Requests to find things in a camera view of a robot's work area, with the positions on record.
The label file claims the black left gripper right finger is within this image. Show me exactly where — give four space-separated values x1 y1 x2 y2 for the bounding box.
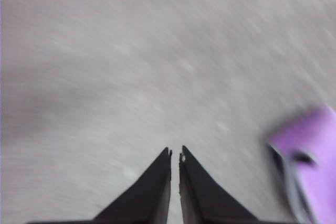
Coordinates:
178 145 297 224

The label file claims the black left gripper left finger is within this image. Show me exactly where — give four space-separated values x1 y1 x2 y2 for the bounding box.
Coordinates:
26 146 173 224

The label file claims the purple towel with grey hem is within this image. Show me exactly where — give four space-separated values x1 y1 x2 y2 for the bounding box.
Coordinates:
265 104 336 224

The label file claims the grey table cloth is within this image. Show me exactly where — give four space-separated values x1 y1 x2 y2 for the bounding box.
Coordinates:
0 0 336 224

